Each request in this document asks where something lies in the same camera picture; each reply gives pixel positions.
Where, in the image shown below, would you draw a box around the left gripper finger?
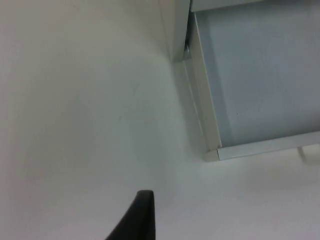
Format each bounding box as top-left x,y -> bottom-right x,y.
104,189 -> 157,240

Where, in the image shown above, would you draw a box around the grey drawer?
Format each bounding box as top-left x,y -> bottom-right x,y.
183,5 -> 320,164

